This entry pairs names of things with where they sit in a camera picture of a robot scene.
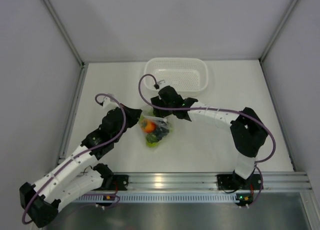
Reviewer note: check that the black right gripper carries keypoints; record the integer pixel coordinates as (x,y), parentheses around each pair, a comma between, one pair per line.
(157,101)

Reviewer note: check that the orange red fake tomato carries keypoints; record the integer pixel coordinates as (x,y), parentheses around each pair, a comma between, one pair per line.
(147,126)

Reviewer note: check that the clear polka dot zip bag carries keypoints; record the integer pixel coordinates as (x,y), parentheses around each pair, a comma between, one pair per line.
(147,113)

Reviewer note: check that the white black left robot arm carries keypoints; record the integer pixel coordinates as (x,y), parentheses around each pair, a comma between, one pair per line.
(78,174)

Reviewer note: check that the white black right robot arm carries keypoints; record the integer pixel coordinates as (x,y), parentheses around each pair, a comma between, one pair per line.
(247,131)

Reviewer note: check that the dark green fake vegetable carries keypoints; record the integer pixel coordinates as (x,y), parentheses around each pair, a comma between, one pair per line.
(158,134)

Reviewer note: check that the white perforated plastic basket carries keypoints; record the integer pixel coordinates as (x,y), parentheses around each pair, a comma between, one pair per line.
(188,76)

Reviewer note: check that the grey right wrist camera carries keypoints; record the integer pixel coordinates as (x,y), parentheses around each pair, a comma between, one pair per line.
(161,84)

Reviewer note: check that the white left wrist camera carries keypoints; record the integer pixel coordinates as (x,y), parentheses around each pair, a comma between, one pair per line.
(106,101)

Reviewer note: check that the white slotted cable duct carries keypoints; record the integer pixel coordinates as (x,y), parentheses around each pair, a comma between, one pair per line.
(127,197)

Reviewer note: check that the aluminium frame post left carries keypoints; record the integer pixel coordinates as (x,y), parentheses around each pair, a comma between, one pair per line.
(61,28)

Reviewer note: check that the aluminium frame post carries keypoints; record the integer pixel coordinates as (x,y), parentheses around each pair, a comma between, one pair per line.
(61,28)
(279,27)

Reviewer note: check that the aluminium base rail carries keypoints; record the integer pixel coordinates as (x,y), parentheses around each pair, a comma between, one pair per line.
(191,182)

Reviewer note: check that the aluminium frame post right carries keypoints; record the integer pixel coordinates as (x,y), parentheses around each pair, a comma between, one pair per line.
(279,27)

